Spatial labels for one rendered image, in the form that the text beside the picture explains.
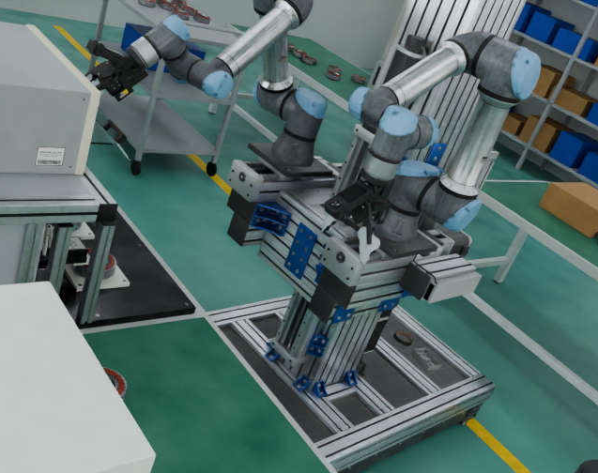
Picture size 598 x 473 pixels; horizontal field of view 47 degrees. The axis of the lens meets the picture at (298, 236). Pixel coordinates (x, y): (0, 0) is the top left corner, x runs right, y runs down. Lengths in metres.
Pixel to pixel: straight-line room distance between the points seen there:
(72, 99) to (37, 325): 0.68
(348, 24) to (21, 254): 8.22
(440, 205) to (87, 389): 1.29
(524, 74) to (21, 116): 1.18
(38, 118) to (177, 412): 0.71
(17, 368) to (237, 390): 0.86
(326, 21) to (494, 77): 7.46
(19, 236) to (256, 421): 0.67
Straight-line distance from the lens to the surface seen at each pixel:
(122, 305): 1.88
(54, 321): 1.06
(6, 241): 1.57
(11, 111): 1.57
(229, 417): 1.67
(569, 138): 7.78
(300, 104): 2.33
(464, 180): 1.98
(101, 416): 0.93
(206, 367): 1.78
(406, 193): 2.05
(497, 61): 1.88
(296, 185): 2.43
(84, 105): 1.62
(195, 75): 1.95
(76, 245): 1.89
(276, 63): 2.33
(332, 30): 9.40
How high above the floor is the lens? 1.84
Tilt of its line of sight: 25 degrees down
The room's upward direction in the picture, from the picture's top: 21 degrees clockwise
